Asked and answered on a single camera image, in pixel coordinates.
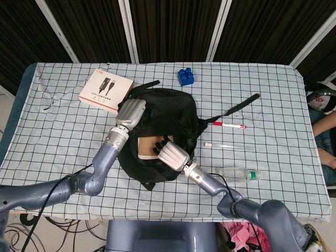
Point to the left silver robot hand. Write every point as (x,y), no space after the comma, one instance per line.
(130,113)

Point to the tan kraft notebook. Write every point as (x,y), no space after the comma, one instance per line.
(147,148)

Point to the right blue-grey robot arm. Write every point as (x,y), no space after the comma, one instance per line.
(252,210)

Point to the person in jeans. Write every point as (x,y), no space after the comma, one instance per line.
(324,136)

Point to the blue toy building block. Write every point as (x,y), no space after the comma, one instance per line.
(185,76)

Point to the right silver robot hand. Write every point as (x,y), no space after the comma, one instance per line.
(172,155)

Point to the pink cloth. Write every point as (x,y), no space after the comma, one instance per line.
(246,235)

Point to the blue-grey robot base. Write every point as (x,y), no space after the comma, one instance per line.
(160,236)

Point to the black backpack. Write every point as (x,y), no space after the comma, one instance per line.
(168,113)

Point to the checkered white tablecloth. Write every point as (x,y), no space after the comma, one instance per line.
(78,147)

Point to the red and white marker pen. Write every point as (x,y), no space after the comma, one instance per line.
(229,125)

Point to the clear plastic water bottle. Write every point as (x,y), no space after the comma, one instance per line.
(241,174)

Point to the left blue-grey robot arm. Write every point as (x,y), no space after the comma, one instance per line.
(99,168)

